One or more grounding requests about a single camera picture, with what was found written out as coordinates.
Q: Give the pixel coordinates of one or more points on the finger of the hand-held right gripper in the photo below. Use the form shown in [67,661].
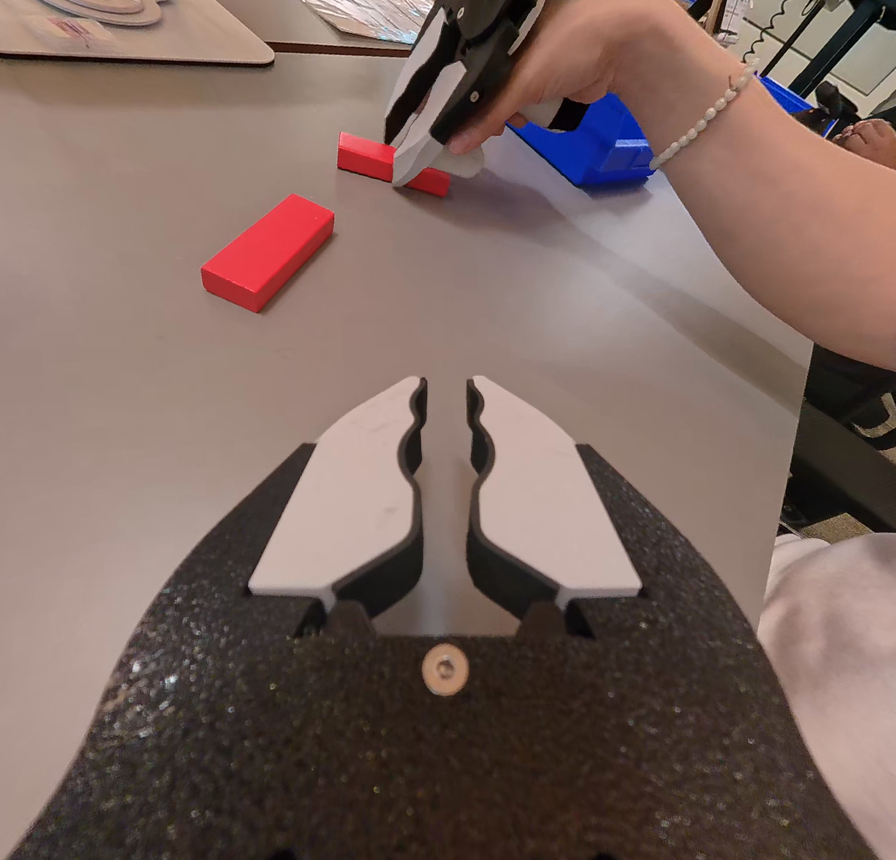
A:
[423,48]
[420,146]

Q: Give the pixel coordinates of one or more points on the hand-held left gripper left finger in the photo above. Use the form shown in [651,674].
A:
[343,510]

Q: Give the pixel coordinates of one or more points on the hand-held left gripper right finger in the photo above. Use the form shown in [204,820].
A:
[553,517]

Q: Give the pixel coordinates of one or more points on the red wooden block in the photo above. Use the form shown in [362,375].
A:
[364,156]
[269,251]

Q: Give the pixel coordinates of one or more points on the person's right forearm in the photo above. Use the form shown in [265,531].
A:
[805,230]

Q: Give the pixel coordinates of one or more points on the person's right hand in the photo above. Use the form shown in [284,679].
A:
[609,48]

